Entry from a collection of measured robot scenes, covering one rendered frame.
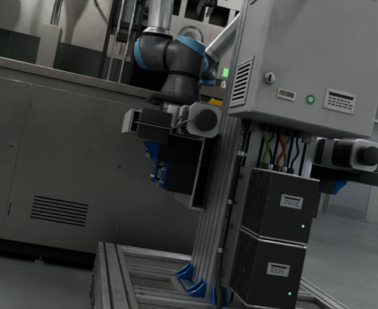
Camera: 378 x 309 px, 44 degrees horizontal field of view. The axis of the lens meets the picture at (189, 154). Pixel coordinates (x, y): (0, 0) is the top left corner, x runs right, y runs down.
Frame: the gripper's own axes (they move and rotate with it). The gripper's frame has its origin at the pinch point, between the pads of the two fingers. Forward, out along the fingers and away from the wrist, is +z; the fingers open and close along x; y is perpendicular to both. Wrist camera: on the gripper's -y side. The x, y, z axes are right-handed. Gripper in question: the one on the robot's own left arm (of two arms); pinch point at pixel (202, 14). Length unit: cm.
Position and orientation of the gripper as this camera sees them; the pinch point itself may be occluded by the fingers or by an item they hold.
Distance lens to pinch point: 242.5
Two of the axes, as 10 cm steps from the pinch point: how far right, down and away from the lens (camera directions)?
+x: -9.7, -1.9, -1.6
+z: -2.5, 6.1, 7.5
